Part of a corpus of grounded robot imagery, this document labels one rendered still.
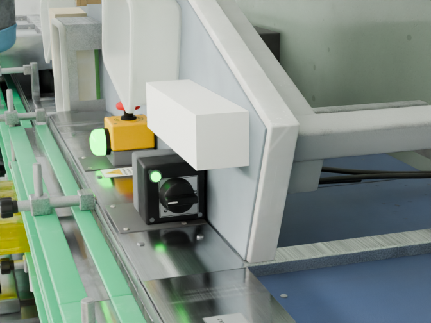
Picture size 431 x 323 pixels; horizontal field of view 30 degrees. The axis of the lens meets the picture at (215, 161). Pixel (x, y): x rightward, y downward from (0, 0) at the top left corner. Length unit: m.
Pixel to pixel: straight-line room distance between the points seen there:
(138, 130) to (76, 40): 0.50
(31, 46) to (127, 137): 1.31
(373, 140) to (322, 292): 0.18
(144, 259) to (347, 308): 0.24
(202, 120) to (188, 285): 0.18
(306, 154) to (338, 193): 0.33
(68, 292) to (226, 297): 0.18
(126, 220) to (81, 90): 0.76
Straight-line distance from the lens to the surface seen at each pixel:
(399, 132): 0.95
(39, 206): 1.15
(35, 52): 2.58
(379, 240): 1.02
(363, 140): 0.93
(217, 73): 0.97
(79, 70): 1.77
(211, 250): 0.96
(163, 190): 1.02
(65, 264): 0.98
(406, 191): 1.27
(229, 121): 0.87
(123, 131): 1.30
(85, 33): 1.76
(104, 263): 0.98
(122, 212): 1.09
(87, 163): 1.33
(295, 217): 1.13
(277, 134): 0.83
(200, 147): 0.86
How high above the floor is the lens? 1.04
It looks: 17 degrees down
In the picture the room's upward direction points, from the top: 95 degrees counter-clockwise
